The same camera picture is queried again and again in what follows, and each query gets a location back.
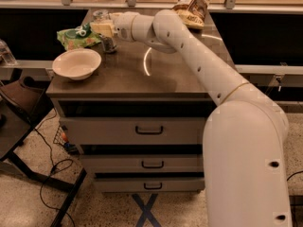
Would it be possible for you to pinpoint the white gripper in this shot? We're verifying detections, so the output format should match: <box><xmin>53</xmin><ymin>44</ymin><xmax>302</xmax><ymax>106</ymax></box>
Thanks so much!
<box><xmin>90</xmin><ymin>11</ymin><xmax>138</xmax><ymax>42</ymax></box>

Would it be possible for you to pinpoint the redbull can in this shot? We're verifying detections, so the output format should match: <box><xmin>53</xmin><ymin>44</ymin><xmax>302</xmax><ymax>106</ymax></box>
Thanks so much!
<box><xmin>92</xmin><ymin>9</ymin><xmax>116</xmax><ymax>53</ymax></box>

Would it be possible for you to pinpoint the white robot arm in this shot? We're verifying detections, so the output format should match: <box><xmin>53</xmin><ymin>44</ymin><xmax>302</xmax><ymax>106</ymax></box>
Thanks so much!
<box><xmin>109</xmin><ymin>9</ymin><xmax>293</xmax><ymax>227</ymax></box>

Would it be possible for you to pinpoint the green rice chip bag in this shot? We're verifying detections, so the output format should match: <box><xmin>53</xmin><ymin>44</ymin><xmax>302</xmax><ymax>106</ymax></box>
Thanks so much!
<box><xmin>57</xmin><ymin>23</ymin><xmax>100</xmax><ymax>51</ymax></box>

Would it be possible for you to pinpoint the brown yellow chip bag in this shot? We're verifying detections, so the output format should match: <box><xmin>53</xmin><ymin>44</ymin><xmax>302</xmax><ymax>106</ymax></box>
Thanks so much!
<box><xmin>172</xmin><ymin>0</ymin><xmax>209</xmax><ymax>30</ymax></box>

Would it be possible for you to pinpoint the white bowl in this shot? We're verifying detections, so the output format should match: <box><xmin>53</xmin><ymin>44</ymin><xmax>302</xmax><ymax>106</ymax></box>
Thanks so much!
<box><xmin>52</xmin><ymin>48</ymin><xmax>101</xmax><ymax>80</ymax></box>

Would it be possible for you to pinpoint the grey drawer cabinet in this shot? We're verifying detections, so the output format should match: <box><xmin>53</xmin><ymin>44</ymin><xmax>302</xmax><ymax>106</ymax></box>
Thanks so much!
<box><xmin>45</xmin><ymin>7</ymin><xmax>248</xmax><ymax>194</ymax></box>

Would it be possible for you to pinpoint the clear plastic bottle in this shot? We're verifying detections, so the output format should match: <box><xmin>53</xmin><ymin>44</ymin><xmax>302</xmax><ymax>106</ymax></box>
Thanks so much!
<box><xmin>0</xmin><ymin>40</ymin><xmax>17</xmax><ymax>66</ymax></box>

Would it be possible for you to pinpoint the top grey drawer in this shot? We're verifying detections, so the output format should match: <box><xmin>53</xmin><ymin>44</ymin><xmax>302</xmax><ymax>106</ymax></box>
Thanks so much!
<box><xmin>60</xmin><ymin>117</ymin><xmax>205</xmax><ymax>145</ymax></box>

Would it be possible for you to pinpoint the grey drawer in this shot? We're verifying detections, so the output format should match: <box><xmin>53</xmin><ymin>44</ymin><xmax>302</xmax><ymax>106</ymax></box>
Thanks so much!
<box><xmin>94</xmin><ymin>177</ymin><xmax>205</xmax><ymax>193</ymax></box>
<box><xmin>80</xmin><ymin>154</ymin><xmax>204</xmax><ymax>173</ymax></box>
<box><xmin>60</xmin><ymin>117</ymin><xmax>205</xmax><ymax>145</ymax></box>

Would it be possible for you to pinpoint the dark side table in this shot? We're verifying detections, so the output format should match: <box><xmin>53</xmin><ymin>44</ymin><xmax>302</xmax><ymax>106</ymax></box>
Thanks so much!
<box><xmin>0</xmin><ymin>77</ymin><xmax>86</xmax><ymax>227</ymax></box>

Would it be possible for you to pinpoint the middle grey drawer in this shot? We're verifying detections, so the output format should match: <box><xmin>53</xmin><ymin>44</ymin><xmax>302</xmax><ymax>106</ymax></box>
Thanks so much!
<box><xmin>80</xmin><ymin>154</ymin><xmax>204</xmax><ymax>173</ymax></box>

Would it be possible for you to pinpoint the bottom grey drawer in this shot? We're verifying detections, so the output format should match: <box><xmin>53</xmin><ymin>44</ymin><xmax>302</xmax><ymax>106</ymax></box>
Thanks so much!
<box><xmin>94</xmin><ymin>177</ymin><xmax>205</xmax><ymax>193</ymax></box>

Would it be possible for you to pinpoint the blue tape cross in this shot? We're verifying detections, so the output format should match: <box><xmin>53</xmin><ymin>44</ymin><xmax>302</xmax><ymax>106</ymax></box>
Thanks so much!
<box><xmin>132</xmin><ymin>194</ymin><xmax>162</xmax><ymax>227</ymax></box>

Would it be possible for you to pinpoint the black stand right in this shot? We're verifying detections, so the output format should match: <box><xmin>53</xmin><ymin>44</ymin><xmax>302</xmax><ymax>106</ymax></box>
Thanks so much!
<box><xmin>290</xmin><ymin>195</ymin><xmax>303</xmax><ymax>227</ymax></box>

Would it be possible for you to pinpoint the wire mesh basket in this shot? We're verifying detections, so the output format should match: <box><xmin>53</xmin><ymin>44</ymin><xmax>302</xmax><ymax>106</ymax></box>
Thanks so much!
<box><xmin>53</xmin><ymin>127</ymin><xmax>78</xmax><ymax>154</ymax></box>

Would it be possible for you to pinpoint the black floor cable left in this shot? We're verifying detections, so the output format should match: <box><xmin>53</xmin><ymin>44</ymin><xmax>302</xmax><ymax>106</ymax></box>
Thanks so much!
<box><xmin>32</xmin><ymin>109</ymin><xmax>77</xmax><ymax>227</ymax></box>

